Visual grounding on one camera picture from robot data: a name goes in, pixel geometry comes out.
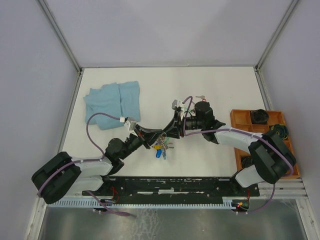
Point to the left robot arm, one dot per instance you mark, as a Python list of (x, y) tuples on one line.
[(64, 175)]

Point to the light blue folded cloth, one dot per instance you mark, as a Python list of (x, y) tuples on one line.
[(115, 99)]

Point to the metal key organizer blue handle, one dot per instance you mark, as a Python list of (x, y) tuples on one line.
[(164, 144)]

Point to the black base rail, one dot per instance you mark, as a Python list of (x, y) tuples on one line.
[(217, 187)]

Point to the white slotted cable duct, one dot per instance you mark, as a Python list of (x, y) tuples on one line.
[(74, 202)]

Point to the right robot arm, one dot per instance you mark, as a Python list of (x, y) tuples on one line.
[(271, 158)]

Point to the blue key tag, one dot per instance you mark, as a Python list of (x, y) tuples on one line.
[(158, 153)]

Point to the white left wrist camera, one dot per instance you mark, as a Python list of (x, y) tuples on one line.
[(129, 123)]

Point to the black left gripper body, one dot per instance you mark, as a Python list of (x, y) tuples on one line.
[(144, 139)]

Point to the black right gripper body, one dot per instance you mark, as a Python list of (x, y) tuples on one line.
[(178, 123)]

